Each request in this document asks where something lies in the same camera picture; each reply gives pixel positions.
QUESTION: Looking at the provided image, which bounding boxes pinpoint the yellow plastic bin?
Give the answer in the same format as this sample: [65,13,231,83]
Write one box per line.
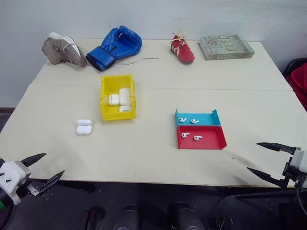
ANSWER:
[99,73,138,122]

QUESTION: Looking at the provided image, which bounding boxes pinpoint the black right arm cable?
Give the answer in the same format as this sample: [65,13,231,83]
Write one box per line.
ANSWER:
[295,187,307,218]

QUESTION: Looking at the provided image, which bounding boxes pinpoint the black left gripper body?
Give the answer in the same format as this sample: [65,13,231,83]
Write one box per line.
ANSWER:
[14,161,41,199]

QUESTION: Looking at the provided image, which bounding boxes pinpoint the beige sneaker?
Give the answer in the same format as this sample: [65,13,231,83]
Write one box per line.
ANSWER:
[40,31,87,68]

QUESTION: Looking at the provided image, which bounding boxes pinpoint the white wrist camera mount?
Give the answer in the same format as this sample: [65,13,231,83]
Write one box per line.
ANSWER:
[0,161,31,206]
[290,147,307,173]

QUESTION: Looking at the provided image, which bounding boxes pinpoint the grey-green book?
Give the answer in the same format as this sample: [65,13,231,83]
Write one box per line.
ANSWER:
[198,34,256,61]

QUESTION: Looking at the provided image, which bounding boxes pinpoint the red tray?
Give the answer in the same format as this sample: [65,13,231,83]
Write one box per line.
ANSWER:
[176,125,228,150]

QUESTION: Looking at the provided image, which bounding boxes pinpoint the red shoe with beige laces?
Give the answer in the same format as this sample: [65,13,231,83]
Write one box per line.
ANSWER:
[170,27,196,65]

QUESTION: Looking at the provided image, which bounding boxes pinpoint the grey glove lace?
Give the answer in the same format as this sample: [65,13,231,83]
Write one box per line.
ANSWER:
[114,57,160,66]

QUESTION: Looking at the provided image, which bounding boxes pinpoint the teal tray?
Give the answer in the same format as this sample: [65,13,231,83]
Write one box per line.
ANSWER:
[174,108,222,128]

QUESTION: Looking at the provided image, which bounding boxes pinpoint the white earbud cases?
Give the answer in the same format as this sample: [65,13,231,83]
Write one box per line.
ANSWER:
[118,88,133,106]

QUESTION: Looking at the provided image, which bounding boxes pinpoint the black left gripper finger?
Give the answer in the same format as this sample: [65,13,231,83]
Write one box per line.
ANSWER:
[20,153,47,168]
[37,170,66,193]

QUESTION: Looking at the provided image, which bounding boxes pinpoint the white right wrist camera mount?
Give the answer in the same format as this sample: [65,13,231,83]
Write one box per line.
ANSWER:
[290,147,307,173]

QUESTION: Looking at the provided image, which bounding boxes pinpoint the red bag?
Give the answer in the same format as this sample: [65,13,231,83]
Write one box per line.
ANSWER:
[285,62,307,111]

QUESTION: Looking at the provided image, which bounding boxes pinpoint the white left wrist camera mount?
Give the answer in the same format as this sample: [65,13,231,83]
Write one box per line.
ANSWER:
[0,161,31,206]

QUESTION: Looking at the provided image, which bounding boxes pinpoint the blue boxing glove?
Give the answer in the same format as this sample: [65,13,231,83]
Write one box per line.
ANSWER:
[85,25,143,72]

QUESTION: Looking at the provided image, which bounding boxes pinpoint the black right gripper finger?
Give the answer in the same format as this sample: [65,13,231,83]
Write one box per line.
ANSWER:
[247,167,285,188]
[256,142,293,155]

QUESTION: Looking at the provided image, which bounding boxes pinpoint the black chair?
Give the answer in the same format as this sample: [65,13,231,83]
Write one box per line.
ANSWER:
[282,57,307,78]

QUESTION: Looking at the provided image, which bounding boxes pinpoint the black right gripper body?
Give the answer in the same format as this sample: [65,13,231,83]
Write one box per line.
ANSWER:
[279,147,301,190]

